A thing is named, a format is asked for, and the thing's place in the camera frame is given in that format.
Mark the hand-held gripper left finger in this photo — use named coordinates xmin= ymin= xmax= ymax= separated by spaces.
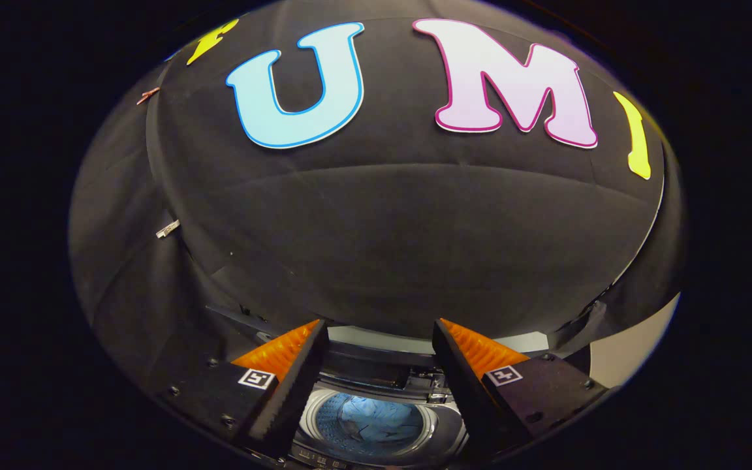
xmin=148 ymin=319 xmax=330 ymax=462

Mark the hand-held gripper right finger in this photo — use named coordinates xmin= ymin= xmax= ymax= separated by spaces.
xmin=431 ymin=317 xmax=609 ymax=459

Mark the light blue shirt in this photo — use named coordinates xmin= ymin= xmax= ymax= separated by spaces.
xmin=315 ymin=392 xmax=425 ymax=458

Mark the black backdrop cloth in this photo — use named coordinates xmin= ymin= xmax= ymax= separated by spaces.
xmin=69 ymin=0 xmax=685 ymax=392

